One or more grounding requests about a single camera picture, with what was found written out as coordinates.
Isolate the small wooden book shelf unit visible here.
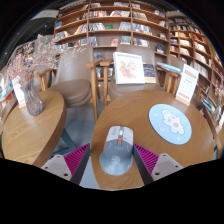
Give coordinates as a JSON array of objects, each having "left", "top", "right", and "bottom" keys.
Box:
[{"left": 14, "top": 41, "right": 36, "bottom": 68}]

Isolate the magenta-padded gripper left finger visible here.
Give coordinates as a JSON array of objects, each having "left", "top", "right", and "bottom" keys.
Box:
[{"left": 41, "top": 143, "right": 92, "bottom": 186}]

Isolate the dark covered book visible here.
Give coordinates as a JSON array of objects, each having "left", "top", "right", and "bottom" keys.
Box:
[{"left": 142, "top": 63, "right": 157, "bottom": 84}]

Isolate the round light blue mouse pad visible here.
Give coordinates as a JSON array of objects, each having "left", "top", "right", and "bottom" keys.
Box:
[{"left": 148, "top": 103, "right": 193, "bottom": 146}]

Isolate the curved wooden book shelf unit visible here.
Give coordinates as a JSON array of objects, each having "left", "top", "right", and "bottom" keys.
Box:
[{"left": 168, "top": 16, "right": 224, "bottom": 134}]

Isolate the glass vase with pink flowers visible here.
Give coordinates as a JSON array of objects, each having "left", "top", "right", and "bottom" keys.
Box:
[{"left": 7, "top": 34, "right": 86, "bottom": 117}]

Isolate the large wooden book shelf unit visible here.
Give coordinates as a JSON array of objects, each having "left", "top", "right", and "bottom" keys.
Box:
[{"left": 53, "top": 1, "right": 171, "bottom": 65}]

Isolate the low book display shelf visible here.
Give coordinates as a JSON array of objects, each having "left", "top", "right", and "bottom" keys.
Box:
[{"left": 0, "top": 64, "right": 18, "bottom": 114}]

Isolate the white and orange sign card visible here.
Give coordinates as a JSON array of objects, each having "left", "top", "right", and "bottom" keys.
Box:
[{"left": 11, "top": 75, "right": 27, "bottom": 109}]

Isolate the round wooden side table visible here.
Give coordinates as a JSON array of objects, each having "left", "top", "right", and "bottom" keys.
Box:
[
  {"left": 199, "top": 96, "right": 224, "bottom": 158},
  {"left": 1, "top": 89, "right": 79, "bottom": 168}
]

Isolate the white framed flower picture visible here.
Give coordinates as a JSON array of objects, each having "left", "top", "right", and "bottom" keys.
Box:
[{"left": 112, "top": 51, "right": 146, "bottom": 86}]

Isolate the brown wooden armchair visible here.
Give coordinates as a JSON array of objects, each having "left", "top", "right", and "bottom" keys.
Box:
[
  {"left": 37, "top": 45, "right": 103, "bottom": 123},
  {"left": 156, "top": 54, "right": 205, "bottom": 101},
  {"left": 99, "top": 44, "right": 168, "bottom": 108}
]

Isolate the white hanging ceiling panel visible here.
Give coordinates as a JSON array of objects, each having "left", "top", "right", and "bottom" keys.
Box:
[{"left": 33, "top": 9, "right": 60, "bottom": 21}]

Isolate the grey computer mouse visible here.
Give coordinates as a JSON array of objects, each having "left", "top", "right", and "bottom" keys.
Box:
[{"left": 98, "top": 125, "right": 135, "bottom": 177}]

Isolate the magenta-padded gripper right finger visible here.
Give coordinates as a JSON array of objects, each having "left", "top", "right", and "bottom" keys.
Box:
[{"left": 131, "top": 143, "right": 184, "bottom": 186}]

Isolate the white and orange sign stand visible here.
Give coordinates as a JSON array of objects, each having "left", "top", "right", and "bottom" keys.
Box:
[{"left": 175, "top": 63, "right": 200, "bottom": 107}]

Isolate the stack of books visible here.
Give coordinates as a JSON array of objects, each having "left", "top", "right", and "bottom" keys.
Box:
[{"left": 200, "top": 94, "right": 218, "bottom": 114}]

